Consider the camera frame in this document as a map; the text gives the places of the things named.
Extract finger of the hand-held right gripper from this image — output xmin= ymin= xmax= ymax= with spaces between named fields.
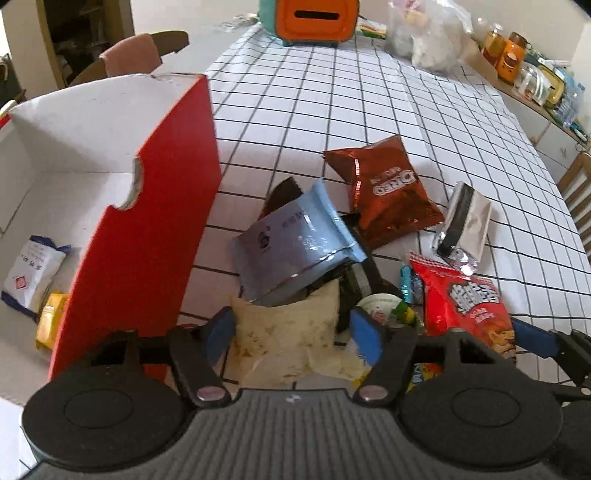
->
xmin=510 ymin=318 xmax=591 ymax=406

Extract cream snack packet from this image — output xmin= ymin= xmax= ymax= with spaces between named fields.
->
xmin=229 ymin=279 xmax=372 ymax=387

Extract light blue snack packet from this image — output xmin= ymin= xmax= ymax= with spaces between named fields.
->
xmin=232 ymin=179 xmax=368 ymax=303

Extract red-brown cookie packet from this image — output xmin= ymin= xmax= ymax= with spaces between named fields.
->
xmin=322 ymin=135 xmax=445 ymax=250

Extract black and gold snack packet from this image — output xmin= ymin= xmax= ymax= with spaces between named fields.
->
xmin=337 ymin=217 xmax=402 ymax=333

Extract yellow food container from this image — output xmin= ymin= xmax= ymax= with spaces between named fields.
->
xmin=536 ymin=65 xmax=566 ymax=107

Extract green flat packet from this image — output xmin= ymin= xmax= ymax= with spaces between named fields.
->
xmin=355 ymin=18 xmax=389 ymax=40

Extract orange labelled jar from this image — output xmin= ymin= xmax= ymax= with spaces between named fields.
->
xmin=496 ymin=32 xmax=528 ymax=84

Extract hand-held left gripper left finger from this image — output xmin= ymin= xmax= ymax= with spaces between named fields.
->
xmin=88 ymin=306 xmax=237 ymax=409

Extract dark wooden shelf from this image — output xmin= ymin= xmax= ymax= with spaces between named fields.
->
xmin=34 ymin=0 xmax=123 ymax=88

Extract clear plastic bag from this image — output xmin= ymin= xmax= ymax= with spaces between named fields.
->
xmin=383 ymin=0 xmax=474 ymax=72

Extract pack of water bottles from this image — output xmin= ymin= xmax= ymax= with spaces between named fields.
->
xmin=554 ymin=74 xmax=587 ymax=127

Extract teal wrapped candy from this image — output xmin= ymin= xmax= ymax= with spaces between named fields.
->
xmin=399 ymin=265 xmax=423 ymax=305

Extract dark wooden chair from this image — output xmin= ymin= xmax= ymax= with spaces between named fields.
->
xmin=69 ymin=30 xmax=190 ymax=86

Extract amber glass jar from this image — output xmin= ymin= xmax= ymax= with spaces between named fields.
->
xmin=482 ymin=23 xmax=506 ymax=63

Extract silver snack packet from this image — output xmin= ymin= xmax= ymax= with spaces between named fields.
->
xmin=431 ymin=182 xmax=492 ymax=277

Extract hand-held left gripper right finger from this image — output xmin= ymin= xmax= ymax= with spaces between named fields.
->
xmin=348 ymin=307 xmax=518 ymax=409

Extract white and blue snack packet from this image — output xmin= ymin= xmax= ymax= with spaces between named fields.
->
xmin=1 ymin=235 xmax=72 ymax=319

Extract orange and teal tissue box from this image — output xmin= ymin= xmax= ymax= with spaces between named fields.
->
xmin=257 ymin=0 xmax=361 ymax=48

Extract red cardboard box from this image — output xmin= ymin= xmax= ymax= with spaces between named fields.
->
xmin=0 ymin=73 xmax=222 ymax=407

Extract white-lidded jelly cup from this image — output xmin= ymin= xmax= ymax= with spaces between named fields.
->
xmin=358 ymin=294 xmax=404 ymax=326

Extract dark brown snack packet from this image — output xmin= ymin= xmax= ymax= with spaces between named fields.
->
xmin=261 ymin=176 xmax=303 ymax=217

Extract clear glass jar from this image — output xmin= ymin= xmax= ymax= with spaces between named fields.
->
xmin=515 ymin=62 xmax=550 ymax=100

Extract red snack packet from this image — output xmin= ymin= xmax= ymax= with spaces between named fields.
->
xmin=406 ymin=251 xmax=517 ymax=361

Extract slatted wooden chair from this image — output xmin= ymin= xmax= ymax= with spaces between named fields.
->
xmin=556 ymin=150 xmax=591 ymax=252

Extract green and yellow snack packet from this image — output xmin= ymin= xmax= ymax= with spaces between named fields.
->
xmin=392 ymin=305 xmax=423 ymax=330

